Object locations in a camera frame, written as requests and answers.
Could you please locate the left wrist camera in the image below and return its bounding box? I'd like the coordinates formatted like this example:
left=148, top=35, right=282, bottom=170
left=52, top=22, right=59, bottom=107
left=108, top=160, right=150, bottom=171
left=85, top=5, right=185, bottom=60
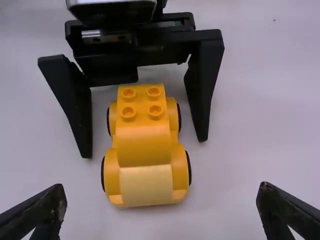
left=64, top=0, right=165, bottom=27

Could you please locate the yellow toy car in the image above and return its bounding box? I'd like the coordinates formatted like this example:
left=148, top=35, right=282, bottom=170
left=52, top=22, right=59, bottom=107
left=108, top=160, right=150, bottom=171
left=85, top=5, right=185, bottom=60
left=100, top=83, right=193, bottom=211

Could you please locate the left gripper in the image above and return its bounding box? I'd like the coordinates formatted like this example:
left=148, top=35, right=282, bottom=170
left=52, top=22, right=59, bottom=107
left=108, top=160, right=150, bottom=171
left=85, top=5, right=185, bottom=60
left=37, top=11, right=199, bottom=159

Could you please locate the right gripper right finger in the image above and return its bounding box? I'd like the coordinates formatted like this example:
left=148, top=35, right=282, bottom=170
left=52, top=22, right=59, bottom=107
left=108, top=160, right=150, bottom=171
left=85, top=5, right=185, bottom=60
left=255, top=181, right=320, bottom=240

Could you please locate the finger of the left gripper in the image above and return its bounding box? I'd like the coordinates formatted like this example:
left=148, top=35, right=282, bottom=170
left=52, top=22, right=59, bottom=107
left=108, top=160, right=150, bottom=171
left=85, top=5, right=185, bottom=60
left=183, top=28, right=225, bottom=144

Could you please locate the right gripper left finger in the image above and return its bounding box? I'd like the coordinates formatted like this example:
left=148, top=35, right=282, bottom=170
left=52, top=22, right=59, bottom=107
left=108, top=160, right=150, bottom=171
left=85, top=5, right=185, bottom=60
left=0, top=183, right=68, bottom=240

